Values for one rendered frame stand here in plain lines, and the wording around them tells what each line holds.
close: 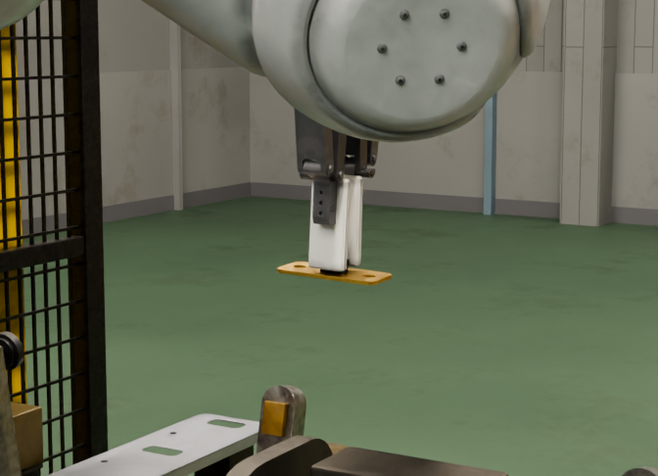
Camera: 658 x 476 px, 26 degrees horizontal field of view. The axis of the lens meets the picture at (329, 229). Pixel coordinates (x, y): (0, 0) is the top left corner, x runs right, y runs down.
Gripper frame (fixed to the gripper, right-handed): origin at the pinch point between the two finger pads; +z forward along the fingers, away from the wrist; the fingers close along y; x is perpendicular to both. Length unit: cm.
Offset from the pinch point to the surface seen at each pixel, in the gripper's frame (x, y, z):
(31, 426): 41, 15, 28
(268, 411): 12.9, 13.3, 20.8
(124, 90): 573, 785, 71
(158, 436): 36, 30, 32
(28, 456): 41, 14, 31
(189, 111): 567, 865, 91
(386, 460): -14.6, -21.4, 10.0
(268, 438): 12.9, 13.4, 23.4
